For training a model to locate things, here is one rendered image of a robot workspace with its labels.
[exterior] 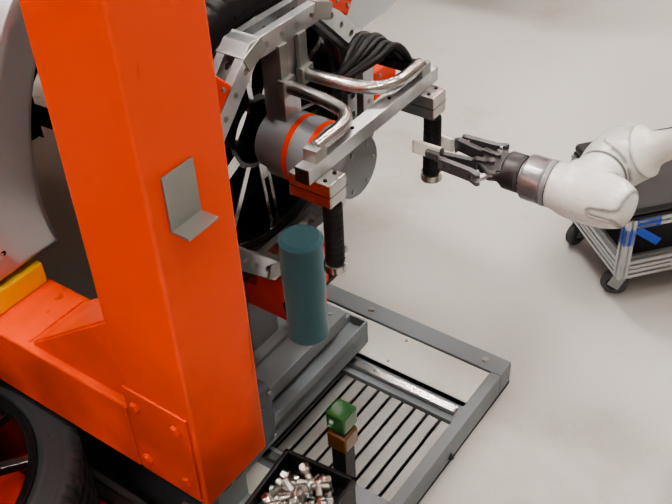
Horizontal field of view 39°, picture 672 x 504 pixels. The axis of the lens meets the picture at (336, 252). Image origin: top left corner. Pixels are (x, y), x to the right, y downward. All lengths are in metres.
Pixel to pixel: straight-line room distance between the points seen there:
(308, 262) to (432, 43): 2.42
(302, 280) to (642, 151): 0.68
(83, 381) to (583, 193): 0.94
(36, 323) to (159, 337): 0.48
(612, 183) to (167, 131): 0.86
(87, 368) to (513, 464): 1.13
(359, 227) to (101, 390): 1.55
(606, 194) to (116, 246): 0.87
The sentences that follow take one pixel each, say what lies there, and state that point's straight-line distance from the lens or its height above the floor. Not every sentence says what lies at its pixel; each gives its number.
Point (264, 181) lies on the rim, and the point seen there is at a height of 0.72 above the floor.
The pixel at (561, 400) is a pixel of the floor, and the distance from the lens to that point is 2.56.
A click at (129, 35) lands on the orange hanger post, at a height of 1.39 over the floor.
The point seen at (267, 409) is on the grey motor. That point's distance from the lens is 2.03.
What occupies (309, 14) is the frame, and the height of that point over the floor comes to 1.10.
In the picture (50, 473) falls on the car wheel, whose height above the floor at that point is 0.50.
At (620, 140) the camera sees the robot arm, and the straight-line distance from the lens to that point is 1.87.
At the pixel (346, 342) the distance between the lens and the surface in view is 2.43.
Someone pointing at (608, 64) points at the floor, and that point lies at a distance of 4.05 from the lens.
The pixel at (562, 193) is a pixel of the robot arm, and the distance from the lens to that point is 1.78.
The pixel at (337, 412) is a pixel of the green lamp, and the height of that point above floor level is 0.66.
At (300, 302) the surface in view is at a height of 0.61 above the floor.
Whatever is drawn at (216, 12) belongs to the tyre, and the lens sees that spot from 1.74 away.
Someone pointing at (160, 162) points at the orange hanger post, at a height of 1.21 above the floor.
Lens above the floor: 1.87
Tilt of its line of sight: 39 degrees down
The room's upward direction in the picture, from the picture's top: 3 degrees counter-clockwise
